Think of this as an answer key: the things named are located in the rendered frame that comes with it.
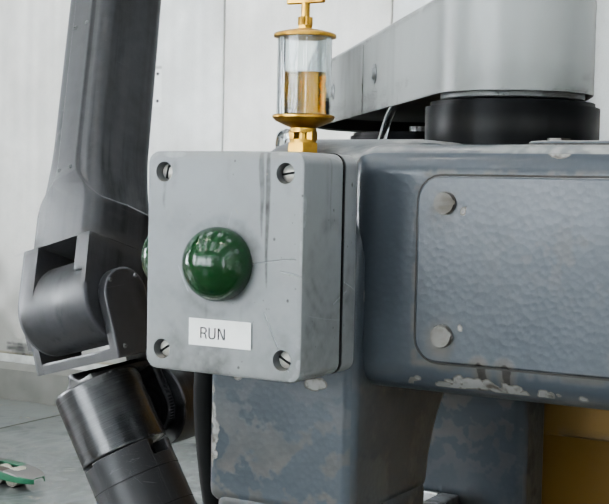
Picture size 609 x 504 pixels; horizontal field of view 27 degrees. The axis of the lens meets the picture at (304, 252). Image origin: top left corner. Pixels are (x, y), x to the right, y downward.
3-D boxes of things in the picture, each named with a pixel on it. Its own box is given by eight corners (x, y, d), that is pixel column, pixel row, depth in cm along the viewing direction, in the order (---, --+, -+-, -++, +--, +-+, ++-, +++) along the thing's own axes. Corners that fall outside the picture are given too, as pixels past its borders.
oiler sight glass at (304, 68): (266, 113, 57) (267, 36, 57) (294, 116, 59) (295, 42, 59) (313, 112, 56) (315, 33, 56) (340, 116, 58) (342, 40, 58)
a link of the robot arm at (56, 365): (13, 295, 83) (99, 270, 77) (137, 274, 92) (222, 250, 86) (52, 473, 82) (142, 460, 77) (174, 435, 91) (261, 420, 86)
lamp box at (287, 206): (144, 367, 52) (148, 150, 52) (206, 355, 56) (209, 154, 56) (300, 384, 49) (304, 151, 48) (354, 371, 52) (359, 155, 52)
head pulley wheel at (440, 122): (395, 148, 64) (396, 99, 64) (464, 154, 72) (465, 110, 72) (566, 149, 59) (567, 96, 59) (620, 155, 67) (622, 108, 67)
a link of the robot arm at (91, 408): (32, 395, 81) (82, 360, 77) (110, 376, 86) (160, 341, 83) (73, 494, 79) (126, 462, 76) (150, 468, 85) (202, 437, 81)
